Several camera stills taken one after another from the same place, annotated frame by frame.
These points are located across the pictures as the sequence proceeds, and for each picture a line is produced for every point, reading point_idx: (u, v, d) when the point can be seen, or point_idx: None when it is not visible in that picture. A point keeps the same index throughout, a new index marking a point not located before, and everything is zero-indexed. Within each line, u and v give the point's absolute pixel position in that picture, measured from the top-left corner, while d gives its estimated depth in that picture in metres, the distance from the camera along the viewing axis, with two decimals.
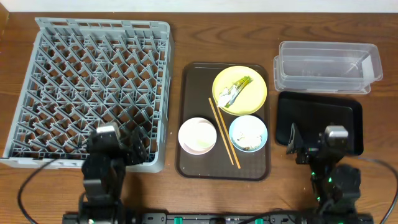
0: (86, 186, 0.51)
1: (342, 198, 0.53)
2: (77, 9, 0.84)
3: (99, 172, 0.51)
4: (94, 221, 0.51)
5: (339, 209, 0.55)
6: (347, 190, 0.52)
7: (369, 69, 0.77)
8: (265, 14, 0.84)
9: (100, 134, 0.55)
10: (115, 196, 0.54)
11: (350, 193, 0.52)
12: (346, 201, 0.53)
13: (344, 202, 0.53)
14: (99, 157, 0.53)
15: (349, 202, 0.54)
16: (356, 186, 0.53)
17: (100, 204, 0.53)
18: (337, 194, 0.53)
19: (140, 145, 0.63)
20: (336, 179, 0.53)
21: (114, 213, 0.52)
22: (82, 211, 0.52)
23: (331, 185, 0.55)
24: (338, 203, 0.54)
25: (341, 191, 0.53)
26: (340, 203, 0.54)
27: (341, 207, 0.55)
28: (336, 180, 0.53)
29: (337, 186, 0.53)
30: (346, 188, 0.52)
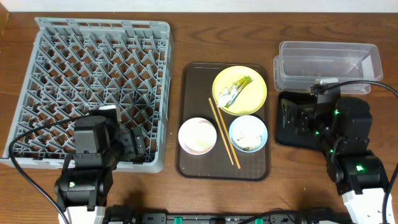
0: (76, 138, 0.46)
1: (354, 126, 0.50)
2: (76, 8, 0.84)
3: (93, 123, 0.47)
4: (76, 185, 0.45)
5: (353, 147, 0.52)
6: (358, 116, 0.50)
7: (369, 69, 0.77)
8: (265, 14, 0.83)
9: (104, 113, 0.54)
10: (106, 157, 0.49)
11: (360, 118, 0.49)
12: (356, 128, 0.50)
13: (356, 134, 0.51)
14: (91, 116, 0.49)
15: (362, 134, 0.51)
16: (364, 112, 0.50)
17: (86, 166, 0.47)
18: (346, 123, 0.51)
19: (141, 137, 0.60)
20: (344, 109, 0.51)
21: (98, 176, 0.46)
22: (63, 173, 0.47)
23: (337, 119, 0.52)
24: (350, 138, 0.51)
25: (352, 120, 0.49)
26: (352, 136, 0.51)
27: (356, 144, 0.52)
28: (341, 108, 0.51)
29: (345, 114, 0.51)
30: (356, 114, 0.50)
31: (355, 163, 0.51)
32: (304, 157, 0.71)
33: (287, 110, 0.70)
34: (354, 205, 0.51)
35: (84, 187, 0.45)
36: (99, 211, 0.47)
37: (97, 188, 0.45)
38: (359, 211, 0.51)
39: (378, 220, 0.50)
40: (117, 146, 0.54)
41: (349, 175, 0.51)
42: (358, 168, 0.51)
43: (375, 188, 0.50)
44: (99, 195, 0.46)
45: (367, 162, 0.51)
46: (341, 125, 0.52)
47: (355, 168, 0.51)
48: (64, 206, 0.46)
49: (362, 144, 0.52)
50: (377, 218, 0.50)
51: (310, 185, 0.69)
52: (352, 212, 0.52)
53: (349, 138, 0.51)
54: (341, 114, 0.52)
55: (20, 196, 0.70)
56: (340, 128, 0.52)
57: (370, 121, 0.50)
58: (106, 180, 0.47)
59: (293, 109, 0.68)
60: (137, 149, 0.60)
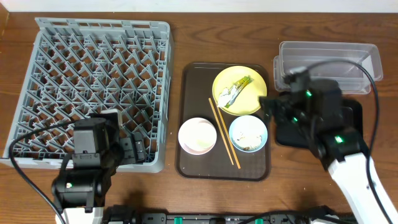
0: (75, 137, 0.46)
1: (327, 101, 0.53)
2: (77, 8, 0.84)
3: (92, 123, 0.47)
4: (73, 186, 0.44)
5: (330, 123, 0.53)
6: (328, 93, 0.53)
7: (369, 69, 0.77)
8: (265, 14, 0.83)
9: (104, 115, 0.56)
10: (104, 158, 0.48)
11: (331, 93, 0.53)
12: (329, 103, 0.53)
13: (329, 108, 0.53)
14: (90, 117, 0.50)
15: (336, 109, 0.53)
16: (334, 87, 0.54)
17: (84, 166, 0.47)
18: (319, 99, 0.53)
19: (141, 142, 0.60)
20: (315, 88, 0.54)
21: (96, 176, 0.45)
22: (60, 174, 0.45)
23: (311, 99, 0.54)
24: (326, 114, 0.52)
25: (323, 94, 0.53)
26: (328, 111, 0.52)
27: (331, 119, 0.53)
28: (313, 88, 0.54)
29: (316, 91, 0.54)
30: (326, 90, 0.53)
31: (334, 134, 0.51)
32: (305, 157, 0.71)
33: (263, 103, 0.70)
34: (339, 174, 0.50)
35: (81, 188, 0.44)
36: (97, 211, 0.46)
37: (95, 188, 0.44)
38: (345, 179, 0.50)
39: (365, 185, 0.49)
40: (115, 149, 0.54)
41: (331, 148, 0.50)
42: (337, 140, 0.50)
43: (358, 155, 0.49)
44: (96, 196, 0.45)
45: (347, 134, 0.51)
46: (315, 104, 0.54)
47: (336, 140, 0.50)
48: (61, 207, 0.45)
49: (337, 120, 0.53)
50: (364, 182, 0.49)
51: (310, 185, 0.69)
52: (339, 182, 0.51)
53: (324, 114, 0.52)
54: (313, 93, 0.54)
55: (20, 196, 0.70)
56: (314, 107, 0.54)
57: (339, 94, 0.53)
58: (104, 181, 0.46)
59: (270, 102, 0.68)
60: (138, 154, 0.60)
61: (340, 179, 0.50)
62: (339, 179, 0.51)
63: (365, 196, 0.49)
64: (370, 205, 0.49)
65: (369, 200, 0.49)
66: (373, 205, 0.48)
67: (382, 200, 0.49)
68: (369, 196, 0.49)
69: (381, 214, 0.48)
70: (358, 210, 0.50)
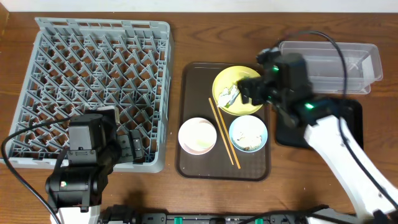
0: (70, 134, 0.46)
1: (292, 72, 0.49)
2: (76, 8, 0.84)
3: (88, 120, 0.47)
4: (67, 184, 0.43)
5: (299, 94, 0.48)
6: (291, 65, 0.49)
7: (369, 69, 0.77)
8: (265, 14, 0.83)
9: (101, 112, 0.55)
10: (101, 156, 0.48)
11: (295, 64, 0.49)
12: (296, 73, 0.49)
13: (296, 78, 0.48)
14: (87, 115, 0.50)
15: (304, 79, 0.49)
16: (298, 58, 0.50)
17: (80, 163, 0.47)
18: (285, 72, 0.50)
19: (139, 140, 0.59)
20: (281, 62, 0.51)
21: (92, 173, 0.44)
22: (54, 172, 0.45)
23: (279, 74, 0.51)
24: (293, 85, 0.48)
25: (287, 66, 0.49)
26: (295, 81, 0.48)
27: (300, 90, 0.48)
28: (278, 63, 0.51)
29: (282, 65, 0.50)
30: (290, 62, 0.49)
31: (304, 102, 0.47)
32: (304, 157, 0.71)
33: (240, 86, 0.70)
34: (314, 136, 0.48)
35: (76, 186, 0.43)
36: (94, 211, 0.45)
37: (91, 186, 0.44)
38: (319, 140, 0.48)
39: (338, 142, 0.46)
40: (114, 148, 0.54)
41: (303, 116, 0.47)
42: (307, 107, 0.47)
43: (330, 118, 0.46)
44: (92, 194, 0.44)
45: (318, 101, 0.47)
46: (282, 77, 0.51)
47: (305, 106, 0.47)
48: (56, 207, 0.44)
49: (310, 89, 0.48)
50: (337, 139, 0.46)
51: (310, 185, 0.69)
52: (316, 145, 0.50)
53: (293, 86, 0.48)
54: (280, 68, 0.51)
55: (20, 196, 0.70)
56: (283, 81, 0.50)
57: (303, 64, 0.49)
58: (100, 178, 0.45)
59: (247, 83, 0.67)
60: (135, 152, 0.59)
61: (315, 141, 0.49)
62: (315, 142, 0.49)
63: (341, 154, 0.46)
64: (347, 160, 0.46)
65: (346, 156, 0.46)
66: (351, 161, 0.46)
67: (360, 154, 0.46)
68: (344, 154, 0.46)
69: (358, 168, 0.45)
70: (337, 167, 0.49)
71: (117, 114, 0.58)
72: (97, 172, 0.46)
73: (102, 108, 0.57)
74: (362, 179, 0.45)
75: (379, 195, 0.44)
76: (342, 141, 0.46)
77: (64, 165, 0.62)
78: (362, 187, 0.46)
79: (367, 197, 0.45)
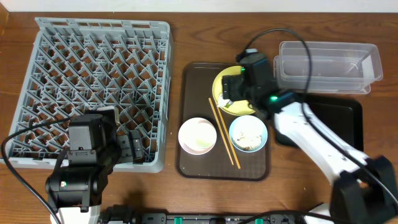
0: (70, 134, 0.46)
1: (256, 70, 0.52)
2: (76, 8, 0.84)
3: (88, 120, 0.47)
4: (67, 185, 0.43)
5: (265, 89, 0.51)
6: (255, 63, 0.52)
7: (369, 68, 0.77)
8: (265, 14, 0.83)
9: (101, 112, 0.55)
10: (101, 157, 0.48)
11: (258, 63, 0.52)
12: (259, 70, 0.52)
13: (261, 76, 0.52)
14: (87, 115, 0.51)
15: (268, 75, 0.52)
16: (260, 57, 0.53)
17: (80, 164, 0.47)
18: (250, 71, 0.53)
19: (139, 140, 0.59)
20: (245, 61, 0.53)
21: (92, 173, 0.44)
22: (55, 172, 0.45)
23: (245, 73, 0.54)
24: (258, 82, 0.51)
25: (251, 65, 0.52)
26: (260, 78, 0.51)
27: (265, 86, 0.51)
28: (243, 63, 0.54)
29: (247, 65, 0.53)
30: (254, 61, 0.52)
31: (269, 96, 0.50)
32: (304, 157, 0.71)
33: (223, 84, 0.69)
34: (282, 123, 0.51)
35: (76, 186, 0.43)
36: (94, 211, 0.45)
37: (91, 186, 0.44)
38: (286, 126, 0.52)
39: (301, 122, 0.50)
40: (114, 148, 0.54)
41: (269, 109, 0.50)
42: (272, 99, 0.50)
43: (293, 104, 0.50)
44: (92, 194, 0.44)
45: (282, 94, 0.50)
46: (248, 75, 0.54)
47: (270, 99, 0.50)
48: (56, 207, 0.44)
49: (274, 84, 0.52)
50: (300, 120, 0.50)
51: (310, 185, 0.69)
52: (286, 132, 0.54)
53: (258, 83, 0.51)
54: (245, 67, 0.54)
55: (20, 197, 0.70)
56: (250, 79, 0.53)
57: (265, 62, 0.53)
58: (100, 178, 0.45)
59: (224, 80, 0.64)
60: (135, 152, 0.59)
61: (284, 128, 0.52)
62: (285, 129, 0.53)
63: (306, 133, 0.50)
64: (312, 137, 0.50)
65: (310, 134, 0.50)
66: (315, 137, 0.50)
67: (323, 129, 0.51)
68: (309, 131, 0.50)
69: (322, 141, 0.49)
70: (306, 147, 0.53)
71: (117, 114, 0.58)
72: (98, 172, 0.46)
73: (102, 108, 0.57)
74: (326, 150, 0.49)
75: (343, 159, 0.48)
76: (305, 119, 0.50)
77: (64, 165, 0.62)
78: (328, 157, 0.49)
79: (334, 163, 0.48)
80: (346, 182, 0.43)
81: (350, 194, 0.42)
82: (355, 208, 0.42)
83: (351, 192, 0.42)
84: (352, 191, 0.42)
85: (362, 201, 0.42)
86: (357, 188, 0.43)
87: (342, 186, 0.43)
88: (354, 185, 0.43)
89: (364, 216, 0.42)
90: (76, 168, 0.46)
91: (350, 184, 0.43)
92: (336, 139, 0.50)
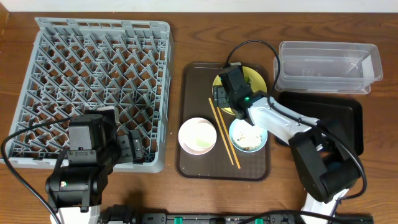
0: (71, 134, 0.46)
1: (231, 79, 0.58)
2: (77, 9, 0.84)
3: (88, 120, 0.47)
4: (67, 185, 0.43)
5: (240, 94, 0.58)
6: (230, 73, 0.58)
7: (369, 69, 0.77)
8: (265, 14, 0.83)
9: (101, 112, 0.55)
10: (101, 156, 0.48)
11: (233, 73, 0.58)
12: (234, 79, 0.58)
13: (236, 82, 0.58)
14: (87, 115, 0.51)
15: (242, 81, 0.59)
16: (235, 68, 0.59)
17: (80, 164, 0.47)
18: (227, 81, 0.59)
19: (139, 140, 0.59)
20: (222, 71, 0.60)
21: (91, 173, 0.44)
22: (54, 172, 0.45)
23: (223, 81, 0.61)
24: (234, 88, 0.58)
25: (226, 74, 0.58)
26: (236, 85, 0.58)
27: (240, 90, 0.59)
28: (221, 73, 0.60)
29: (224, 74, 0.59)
30: (229, 72, 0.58)
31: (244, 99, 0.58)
32: None
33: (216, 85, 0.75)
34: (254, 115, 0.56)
35: (76, 186, 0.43)
36: (94, 211, 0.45)
37: (91, 186, 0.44)
38: (255, 116, 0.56)
39: (267, 107, 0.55)
40: (114, 148, 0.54)
41: (245, 109, 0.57)
42: (246, 100, 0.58)
43: (262, 99, 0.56)
44: (92, 194, 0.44)
45: (254, 95, 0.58)
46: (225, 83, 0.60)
47: (244, 100, 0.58)
48: (56, 207, 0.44)
49: (247, 88, 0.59)
50: (264, 107, 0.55)
51: None
52: (257, 122, 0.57)
53: (234, 89, 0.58)
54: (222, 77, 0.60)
55: (20, 196, 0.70)
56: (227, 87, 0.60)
57: (239, 70, 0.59)
58: (100, 178, 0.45)
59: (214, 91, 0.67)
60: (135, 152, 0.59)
61: (255, 121, 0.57)
62: (257, 121, 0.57)
63: (268, 114, 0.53)
64: (274, 116, 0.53)
65: (272, 114, 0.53)
66: (276, 116, 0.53)
67: (284, 109, 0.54)
68: (272, 113, 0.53)
69: (282, 117, 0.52)
70: (273, 130, 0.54)
71: (117, 114, 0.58)
72: (98, 172, 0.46)
73: (102, 108, 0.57)
74: (285, 122, 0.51)
75: (299, 125, 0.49)
76: (268, 105, 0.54)
77: (64, 165, 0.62)
78: (286, 127, 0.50)
79: (291, 130, 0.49)
80: (301, 139, 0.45)
81: (305, 150, 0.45)
82: (313, 163, 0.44)
83: (305, 149, 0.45)
84: (307, 148, 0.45)
85: (318, 157, 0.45)
86: (311, 144, 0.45)
87: (298, 143, 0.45)
88: (308, 145, 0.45)
89: (324, 171, 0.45)
90: (76, 168, 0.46)
91: (305, 141, 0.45)
92: (294, 112, 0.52)
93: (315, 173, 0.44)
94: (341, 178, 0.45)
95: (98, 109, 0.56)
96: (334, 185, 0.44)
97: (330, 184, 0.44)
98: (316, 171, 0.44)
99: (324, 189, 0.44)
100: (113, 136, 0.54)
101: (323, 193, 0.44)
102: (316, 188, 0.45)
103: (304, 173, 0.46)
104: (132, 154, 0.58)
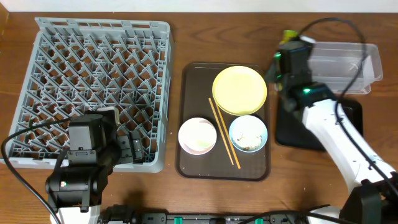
0: (70, 134, 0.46)
1: (293, 58, 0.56)
2: (76, 9, 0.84)
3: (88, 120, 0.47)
4: (67, 185, 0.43)
5: (299, 78, 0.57)
6: (292, 50, 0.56)
7: (369, 67, 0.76)
8: (265, 14, 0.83)
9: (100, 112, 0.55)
10: (101, 156, 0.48)
11: (298, 50, 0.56)
12: (296, 59, 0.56)
13: (298, 64, 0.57)
14: (87, 115, 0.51)
15: (303, 65, 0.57)
16: (303, 45, 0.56)
17: (80, 164, 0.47)
18: (286, 61, 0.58)
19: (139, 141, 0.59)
20: (283, 48, 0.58)
21: (92, 173, 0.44)
22: (54, 172, 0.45)
23: (282, 60, 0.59)
24: (292, 70, 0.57)
25: (289, 51, 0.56)
26: (295, 68, 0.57)
27: (298, 75, 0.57)
28: (281, 48, 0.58)
29: (283, 51, 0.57)
30: (292, 49, 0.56)
31: (302, 86, 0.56)
32: (304, 157, 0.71)
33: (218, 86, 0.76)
34: (314, 119, 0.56)
35: (76, 186, 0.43)
36: (94, 211, 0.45)
37: (91, 186, 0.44)
38: (316, 123, 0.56)
39: (333, 121, 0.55)
40: (114, 148, 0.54)
41: (300, 96, 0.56)
42: (305, 91, 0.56)
43: (325, 101, 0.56)
44: (92, 194, 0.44)
45: (316, 86, 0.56)
46: (283, 65, 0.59)
47: (303, 91, 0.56)
48: (56, 207, 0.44)
49: (308, 75, 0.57)
50: (331, 119, 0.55)
51: (310, 185, 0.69)
52: (313, 128, 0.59)
53: (293, 71, 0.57)
54: (282, 53, 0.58)
55: (20, 197, 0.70)
56: (285, 68, 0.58)
57: (303, 51, 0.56)
58: (100, 178, 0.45)
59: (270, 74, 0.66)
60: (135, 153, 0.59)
61: (311, 122, 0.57)
62: (314, 128, 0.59)
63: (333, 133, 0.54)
64: (340, 138, 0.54)
65: (339, 134, 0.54)
66: (342, 139, 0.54)
67: (351, 130, 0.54)
68: (339, 131, 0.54)
69: (347, 142, 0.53)
70: (331, 147, 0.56)
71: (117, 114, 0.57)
72: (99, 172, 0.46)
73: (102, 108, 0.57)
74: (350, 153, 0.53)
75: (369, 168, 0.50)
76: (337, 119, 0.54)
77: (64, 165, 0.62)
78: (352, 161, 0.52)
79: (359, 169, 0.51)
80: (370, 191, 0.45)
81: (370, 203, 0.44)
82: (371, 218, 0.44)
83: (371, 202, 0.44)
84: (374, 201, 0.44)
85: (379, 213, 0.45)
86: (379, 199, 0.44)
87: (365, 193, 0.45)
88: (374, 198, 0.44)
89: None
90: (76, 168, 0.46)
91: (372, 193, 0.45)
92: (365, 147, 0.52)
93: None
94: None
95: (98, 109, 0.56)
96: None
97: None
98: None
99: None
100: (113, 136, 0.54)
101: None
102: None
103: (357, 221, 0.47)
104: (132, 154, 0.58)
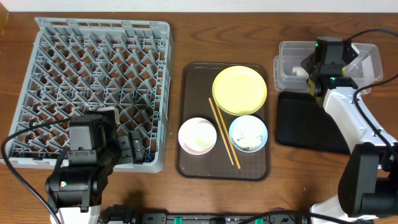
0: (70, 134, 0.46)
1: (329, 49, 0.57)
2: (77, 8, 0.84)
3: (89, 120, 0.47)
4: (67, 185, 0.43)
5: (329, 70, 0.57)
6: (331, 42, 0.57)
7: (369, 69, 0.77)
8: (265, 14, 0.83)
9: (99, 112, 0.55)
10: (100, 156, 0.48)
11: (337, 43, 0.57)
12: (332, 51, 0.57)
13: (333, 56, 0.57)
14: (87, 115, 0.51)
15: (338, 59, 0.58)
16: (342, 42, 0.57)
17: (80, 164, 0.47)
18: (322, 52, 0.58)
19: (139, 140, 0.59)
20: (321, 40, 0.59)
21: (92, 173, 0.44)
22: (54, 172, 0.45)
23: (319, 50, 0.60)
24: (326, 60, 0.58)
25: (326, 43, 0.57)
26: (329, 59, 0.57)
27: (331, 67, 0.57)
28: (320, 39, 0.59)
29: (322, 42, 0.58)
30: (331, 41, 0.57)
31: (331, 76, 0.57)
32: (304, 157, 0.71)
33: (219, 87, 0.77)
34: (331, 99, 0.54)
35: (76, 186, 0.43)
36: (94, 211, 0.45)
37: (91, 186, 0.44)
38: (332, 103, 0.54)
39: (348, 100, 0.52)
40: (114, 149, 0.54)
41: (324, 83, 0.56)
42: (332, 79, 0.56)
43: (348, 88, 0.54)
44: (92, 194, 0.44)
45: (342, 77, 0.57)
46: (318, 56, 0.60)
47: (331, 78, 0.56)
48: (56, 207, 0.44)
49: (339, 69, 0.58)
50: (347, 99, 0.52)
51: (310, 185, 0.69)
52: (330, 109, 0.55)
53: (326, 61, 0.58)
54: (319, 44, 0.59)
55: (20, 197, 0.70)
56: (319, 57, 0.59)
57: (341, 46, 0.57)
58: (100, 178, 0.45)
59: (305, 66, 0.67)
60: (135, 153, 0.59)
61: (329, 104, 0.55)
62: (329, 107, 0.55)
63: (347, 106, 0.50)
64: (351, 112, 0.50)
65: (352, 109, 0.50)
66: (354, 112, 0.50)
67: (365, 110, 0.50)
68: (353, 107, 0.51)
69: (358, 115, 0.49)
70: (341, 122, 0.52)
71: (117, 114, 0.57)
72: (99, 172, 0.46)
73: (102, 108, 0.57)
74: (359, 123, 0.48)
75: (373, 135, 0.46)
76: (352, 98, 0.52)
77: (64, 165, 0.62)
78: (359, 129, 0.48)
79: (363, 135, 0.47)
80: (369, 149, 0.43)
81: (367, 162, 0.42)
82: (364, 177, 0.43)
83: (368, 160, 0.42)
84: (370, 160, 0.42)
85: (375, 175, 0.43)
86: (375, 158, 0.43)
87: (364, 151, 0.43)
88: (372, 157, 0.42)
89: (371, 191, 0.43)
90: (76, 168, 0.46)
91: (373, 153, 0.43)
92: (374, 122, 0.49)
93: (361, 186, 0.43)
94: (384, 204, 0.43)
95: (99, 109, 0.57)
96: (372, 206, 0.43)
97: (369, 204, 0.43)
98: (365, 186, 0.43)
99: (360, 205, 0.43)
100: (113, 137, 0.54)
101: (356, 206, 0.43)
102: (352, 200, 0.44)
103: (351, 181, 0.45)
104: (132, 154, 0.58)
